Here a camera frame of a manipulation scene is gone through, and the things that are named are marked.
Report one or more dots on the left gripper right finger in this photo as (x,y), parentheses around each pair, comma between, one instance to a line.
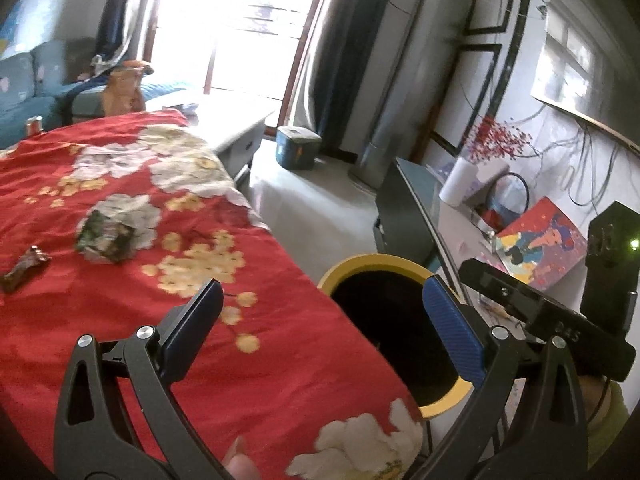
(525,418)

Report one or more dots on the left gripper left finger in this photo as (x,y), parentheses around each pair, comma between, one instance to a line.
(117,417)

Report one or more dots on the yellow rimmed black trash bin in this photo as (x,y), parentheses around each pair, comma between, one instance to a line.
(382,296)

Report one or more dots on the person right hand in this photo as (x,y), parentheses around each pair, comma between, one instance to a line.
(596,393)

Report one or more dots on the person left hand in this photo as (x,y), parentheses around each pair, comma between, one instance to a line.
(238,463)

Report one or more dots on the round black framed mirror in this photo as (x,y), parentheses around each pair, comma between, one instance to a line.
(507,199)

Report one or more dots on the brown chocolate wrapper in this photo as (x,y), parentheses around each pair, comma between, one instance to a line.
(32,261)

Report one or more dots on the crumpled green snack packet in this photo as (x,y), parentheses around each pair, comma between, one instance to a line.
(103,238)

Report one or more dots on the red floral table cloth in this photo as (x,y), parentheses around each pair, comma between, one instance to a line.
(283,366)

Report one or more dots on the white cylindrical vase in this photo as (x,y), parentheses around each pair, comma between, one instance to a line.
(460,179)

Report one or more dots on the tv cabinet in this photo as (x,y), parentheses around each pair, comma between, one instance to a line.
(413,223)

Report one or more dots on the red drink can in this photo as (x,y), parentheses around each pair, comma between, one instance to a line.
(34,126)

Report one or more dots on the grey standing air conditioner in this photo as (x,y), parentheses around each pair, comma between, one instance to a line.
(405,77)

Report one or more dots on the small blue storage stool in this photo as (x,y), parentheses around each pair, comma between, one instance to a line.
(297,148)

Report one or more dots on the blue sectional sofa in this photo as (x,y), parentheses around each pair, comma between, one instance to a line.
(55,80)

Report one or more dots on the dark left curtain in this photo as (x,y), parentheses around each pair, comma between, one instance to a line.
(111,31)

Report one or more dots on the dark curtain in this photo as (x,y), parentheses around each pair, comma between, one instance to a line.
(111,31)
(347,39)

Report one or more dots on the dark right curtain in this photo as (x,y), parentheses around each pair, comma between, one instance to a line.
(347,39)

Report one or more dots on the wall mounted television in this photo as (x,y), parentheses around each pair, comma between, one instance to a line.
(588,66)

